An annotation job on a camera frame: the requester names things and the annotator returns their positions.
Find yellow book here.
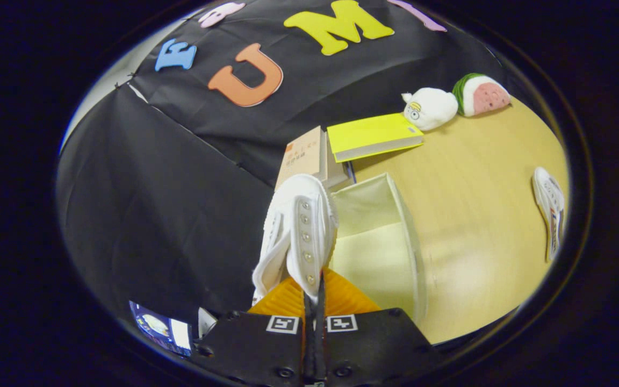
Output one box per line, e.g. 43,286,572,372
327,112,424,163

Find white canvas shoe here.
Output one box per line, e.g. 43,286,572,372
531,167,565,263
251,174,339,306

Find black backdrop cloth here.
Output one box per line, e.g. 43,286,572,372
56,0,509,328

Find white plush toy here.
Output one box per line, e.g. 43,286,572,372
401,87,459,132

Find white book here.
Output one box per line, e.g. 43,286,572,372
320,142,356,189

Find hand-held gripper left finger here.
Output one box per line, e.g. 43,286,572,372
194,275,315,387

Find watermelon slice plush toy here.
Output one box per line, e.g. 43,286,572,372
452,73,512,118

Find pale green storage box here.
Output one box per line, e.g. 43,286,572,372
329,172,428,325

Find beige book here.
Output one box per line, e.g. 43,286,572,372
275,126,327,190

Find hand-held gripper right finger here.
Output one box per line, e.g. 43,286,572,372
315,268,442,387

